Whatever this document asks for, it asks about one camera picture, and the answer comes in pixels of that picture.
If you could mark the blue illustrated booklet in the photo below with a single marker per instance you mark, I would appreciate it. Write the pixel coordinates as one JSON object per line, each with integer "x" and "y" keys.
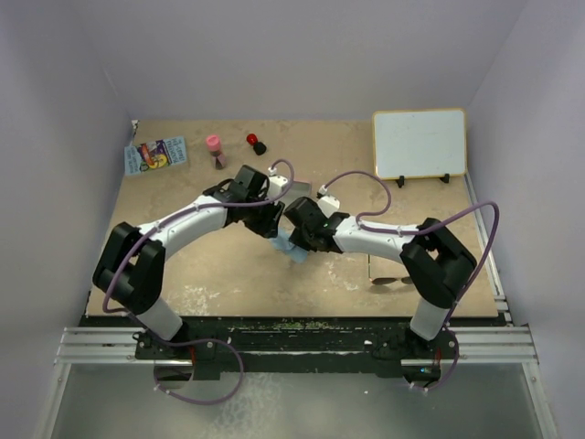
{"x": 154, "y": 155}

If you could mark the blue cleaning cloth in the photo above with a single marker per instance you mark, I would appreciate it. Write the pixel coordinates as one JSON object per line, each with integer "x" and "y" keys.
{"x": 283, "y": 244}

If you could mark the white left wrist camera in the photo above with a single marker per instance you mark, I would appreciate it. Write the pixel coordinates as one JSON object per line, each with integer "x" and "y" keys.
{"x": 277, "y": 184}

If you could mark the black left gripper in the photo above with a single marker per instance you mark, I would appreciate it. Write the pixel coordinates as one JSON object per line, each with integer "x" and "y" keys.
{"x": 269, "y": 227}

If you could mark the pink glasses case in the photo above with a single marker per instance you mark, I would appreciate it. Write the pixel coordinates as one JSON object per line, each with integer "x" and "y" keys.
{"x": 297, "y": 190}

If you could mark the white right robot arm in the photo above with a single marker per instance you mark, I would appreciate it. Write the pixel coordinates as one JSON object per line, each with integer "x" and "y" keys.
{"x": 438, "y": 264}

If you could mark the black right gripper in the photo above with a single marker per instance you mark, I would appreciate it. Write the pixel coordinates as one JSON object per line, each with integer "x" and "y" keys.
{"x": 297, "y": 238}

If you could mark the red and black bottle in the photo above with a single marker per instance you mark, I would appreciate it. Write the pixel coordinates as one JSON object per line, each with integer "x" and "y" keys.
{"x": 257, "y": 146}

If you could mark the small whiteboard wooden frame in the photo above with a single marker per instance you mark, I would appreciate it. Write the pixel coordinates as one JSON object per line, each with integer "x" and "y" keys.
{"x": 419, "y": 143}

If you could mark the aluminium frame rail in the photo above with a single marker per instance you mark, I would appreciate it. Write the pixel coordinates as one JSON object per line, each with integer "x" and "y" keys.
{"x": 96, "y": 345}

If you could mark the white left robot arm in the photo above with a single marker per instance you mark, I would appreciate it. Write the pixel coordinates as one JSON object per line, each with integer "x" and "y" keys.
{"x": 131, "y": 268}

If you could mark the gold aviator sunglasses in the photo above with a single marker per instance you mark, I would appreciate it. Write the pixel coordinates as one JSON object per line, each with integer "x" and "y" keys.
{"x": 386, "y": 272}

